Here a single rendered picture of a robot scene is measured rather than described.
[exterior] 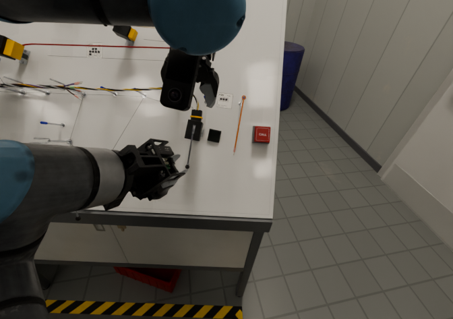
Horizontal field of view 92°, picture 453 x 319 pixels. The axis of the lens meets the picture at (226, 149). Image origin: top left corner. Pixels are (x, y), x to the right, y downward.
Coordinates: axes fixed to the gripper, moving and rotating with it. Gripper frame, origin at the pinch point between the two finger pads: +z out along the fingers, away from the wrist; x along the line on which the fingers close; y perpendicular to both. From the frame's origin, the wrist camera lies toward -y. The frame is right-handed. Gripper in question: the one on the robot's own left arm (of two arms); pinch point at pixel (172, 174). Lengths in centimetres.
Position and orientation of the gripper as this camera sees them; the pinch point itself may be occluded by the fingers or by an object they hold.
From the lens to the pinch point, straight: 51.1
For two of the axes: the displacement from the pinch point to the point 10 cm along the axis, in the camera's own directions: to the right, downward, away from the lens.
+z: 3.0, 0.5, 9.5
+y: 8.1, -5.4, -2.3
